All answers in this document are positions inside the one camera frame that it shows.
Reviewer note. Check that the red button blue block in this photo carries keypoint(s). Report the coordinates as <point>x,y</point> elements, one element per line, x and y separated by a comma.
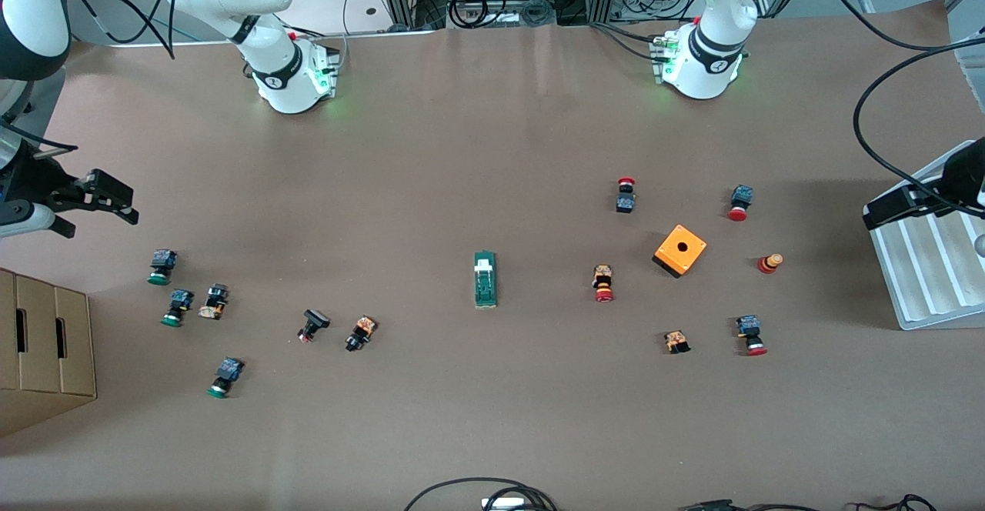
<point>739,202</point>
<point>750,335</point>

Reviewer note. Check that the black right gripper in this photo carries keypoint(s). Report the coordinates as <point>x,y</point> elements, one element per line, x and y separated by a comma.
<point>36,181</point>

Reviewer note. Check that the black orange selector switch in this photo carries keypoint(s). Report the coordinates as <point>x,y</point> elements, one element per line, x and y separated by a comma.
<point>213,301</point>

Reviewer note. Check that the red yellow button cap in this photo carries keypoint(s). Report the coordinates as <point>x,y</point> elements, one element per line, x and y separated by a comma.
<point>769,263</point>

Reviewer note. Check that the white ribbed tray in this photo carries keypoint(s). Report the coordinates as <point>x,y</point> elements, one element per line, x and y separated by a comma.
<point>931,272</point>

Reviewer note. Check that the small orange contact block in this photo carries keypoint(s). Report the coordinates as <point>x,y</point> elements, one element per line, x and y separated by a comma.
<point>677,341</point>

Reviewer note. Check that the brown table mat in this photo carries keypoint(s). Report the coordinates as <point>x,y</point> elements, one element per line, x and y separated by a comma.
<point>492,419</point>

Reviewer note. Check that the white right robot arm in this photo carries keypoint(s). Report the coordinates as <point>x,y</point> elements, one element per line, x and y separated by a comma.
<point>269,41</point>

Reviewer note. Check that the red emergency button black block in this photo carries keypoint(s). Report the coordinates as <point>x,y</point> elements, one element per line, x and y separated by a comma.
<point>626,197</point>

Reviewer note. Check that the green push button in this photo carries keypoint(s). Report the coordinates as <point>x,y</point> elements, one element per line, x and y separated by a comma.
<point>225,377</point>
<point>161,267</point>
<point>177,307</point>

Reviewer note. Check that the red emergency button orange block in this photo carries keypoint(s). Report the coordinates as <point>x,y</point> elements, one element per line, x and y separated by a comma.
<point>603,282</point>

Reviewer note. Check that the orange black push button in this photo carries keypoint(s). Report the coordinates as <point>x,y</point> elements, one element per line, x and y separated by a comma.
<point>360,332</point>

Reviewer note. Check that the orange button enclosure box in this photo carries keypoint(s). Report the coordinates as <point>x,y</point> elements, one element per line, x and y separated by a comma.
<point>677,253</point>

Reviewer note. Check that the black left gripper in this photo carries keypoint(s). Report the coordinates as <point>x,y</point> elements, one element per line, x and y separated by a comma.
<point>956,178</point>

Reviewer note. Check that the cardboard box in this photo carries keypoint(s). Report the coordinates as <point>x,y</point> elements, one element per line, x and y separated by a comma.
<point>46,342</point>

